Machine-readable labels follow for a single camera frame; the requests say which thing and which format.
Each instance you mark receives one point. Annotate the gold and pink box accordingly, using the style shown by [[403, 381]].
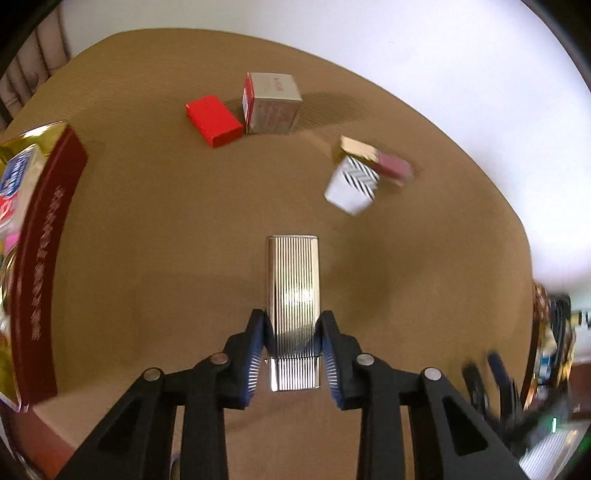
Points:
[[360, 148]]

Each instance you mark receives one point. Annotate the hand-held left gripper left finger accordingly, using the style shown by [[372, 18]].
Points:
[[256, 360]]

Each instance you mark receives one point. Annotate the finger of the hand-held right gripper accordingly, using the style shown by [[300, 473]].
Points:
[[503, 383], [478, 390]]

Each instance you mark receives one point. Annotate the silver ribbed lighter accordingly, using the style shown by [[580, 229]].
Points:
[[293, 286]]

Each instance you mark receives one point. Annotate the tan table cover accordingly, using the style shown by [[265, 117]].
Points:
[[138, 230]]

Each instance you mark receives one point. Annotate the patterned beige curtain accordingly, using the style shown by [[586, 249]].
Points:
[[27, 78]]

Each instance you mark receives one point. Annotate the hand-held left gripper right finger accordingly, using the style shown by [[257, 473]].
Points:
[[330, 360]]

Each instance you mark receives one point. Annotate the red tin box gold inside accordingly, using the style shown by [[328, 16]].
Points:
[[46, 258]]

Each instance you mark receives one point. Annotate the blue and white box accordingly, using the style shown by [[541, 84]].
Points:
[[18, 180]]

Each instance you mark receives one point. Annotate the white striped box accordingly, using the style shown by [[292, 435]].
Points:
[[348, 191]]

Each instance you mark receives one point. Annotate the blurred colourful items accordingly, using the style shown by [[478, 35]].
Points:
[[554, 332]]

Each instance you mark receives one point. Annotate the red and silver box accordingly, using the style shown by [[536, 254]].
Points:
[[272, 106]]

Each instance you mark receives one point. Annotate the flat red box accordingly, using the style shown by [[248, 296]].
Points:
[[214, 121]]

